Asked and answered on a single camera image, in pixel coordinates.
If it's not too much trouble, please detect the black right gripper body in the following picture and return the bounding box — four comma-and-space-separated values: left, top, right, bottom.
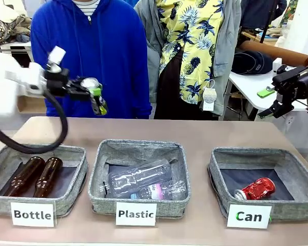
271, 65, 308, 104

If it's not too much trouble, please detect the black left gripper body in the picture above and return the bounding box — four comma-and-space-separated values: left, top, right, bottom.
43, 67, 93, 102

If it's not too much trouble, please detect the black drink can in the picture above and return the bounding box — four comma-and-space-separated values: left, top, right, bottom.
80, 77, 109, 116

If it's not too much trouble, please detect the crushed red can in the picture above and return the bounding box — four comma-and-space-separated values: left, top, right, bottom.
234, 177, 277, 201

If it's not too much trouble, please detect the large clear plastic bottle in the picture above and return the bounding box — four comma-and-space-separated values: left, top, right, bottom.
99, 158, 173, 198

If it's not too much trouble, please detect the brown glass bottle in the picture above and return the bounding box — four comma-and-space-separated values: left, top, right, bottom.
33, 157, 64, 198
2, 156, 46, 197

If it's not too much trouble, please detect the small pink-label plastic bottle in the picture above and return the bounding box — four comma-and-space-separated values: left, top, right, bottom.
130, 182, 170, 200

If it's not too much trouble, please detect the grey fabric basket labelled Bottle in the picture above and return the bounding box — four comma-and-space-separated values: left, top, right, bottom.
0, 143, 89, 217

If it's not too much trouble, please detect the grey fabric basket labelled Plastic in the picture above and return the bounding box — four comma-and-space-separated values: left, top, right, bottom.
87, 139, 191, 220

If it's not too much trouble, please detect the grey fabric basket labelled Can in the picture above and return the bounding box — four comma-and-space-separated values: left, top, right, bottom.
207, 147, 308, 223

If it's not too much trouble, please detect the white Can label card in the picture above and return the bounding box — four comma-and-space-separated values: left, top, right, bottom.
226, 203, 273, 229

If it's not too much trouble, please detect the white side table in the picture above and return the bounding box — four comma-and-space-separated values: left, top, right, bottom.
227, 67, 308, 111

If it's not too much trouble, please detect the dark blue cap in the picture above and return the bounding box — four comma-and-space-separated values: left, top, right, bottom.
232, 50, 274, 75

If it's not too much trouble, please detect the brown rolled sheet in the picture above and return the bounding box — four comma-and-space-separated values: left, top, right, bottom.
240, 40, 308, 67

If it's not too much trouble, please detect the person in blue hoodie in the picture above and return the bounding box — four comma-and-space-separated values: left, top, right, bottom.
30, 0, 153, 119

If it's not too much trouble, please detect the white face mask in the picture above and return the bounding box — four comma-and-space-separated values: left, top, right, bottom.
202, 78, 218, 112

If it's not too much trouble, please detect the white background table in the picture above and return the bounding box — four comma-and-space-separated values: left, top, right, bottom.
0, 40, 33, 53

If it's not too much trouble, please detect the pile of patterned clothes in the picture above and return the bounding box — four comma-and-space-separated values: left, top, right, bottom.
0, 9, 33, 45

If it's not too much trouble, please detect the person in dark jacket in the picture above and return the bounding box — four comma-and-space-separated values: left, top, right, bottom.
240, 0, 287, 30

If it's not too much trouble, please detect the person in yellow pineapple shirt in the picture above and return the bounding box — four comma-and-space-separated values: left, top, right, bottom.
134, 0, 242, 121

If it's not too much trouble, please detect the white Plastic label card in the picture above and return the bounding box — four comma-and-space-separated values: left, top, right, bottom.
115, 201, 158, 227

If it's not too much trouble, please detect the white Bottle label card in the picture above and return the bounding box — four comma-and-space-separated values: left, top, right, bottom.
10, 201, 55, 228

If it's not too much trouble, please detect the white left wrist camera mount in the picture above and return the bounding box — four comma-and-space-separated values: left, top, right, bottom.
46, 45, 67, 73

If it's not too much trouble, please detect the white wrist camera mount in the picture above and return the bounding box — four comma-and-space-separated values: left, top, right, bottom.
46, 45, 67, 73
272, 57, 283, 73

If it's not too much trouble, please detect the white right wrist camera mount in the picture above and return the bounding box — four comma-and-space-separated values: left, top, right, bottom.
272, 57, 283, 73

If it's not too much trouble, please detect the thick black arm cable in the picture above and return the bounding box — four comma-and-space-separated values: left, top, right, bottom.
0, 89, 69, 155

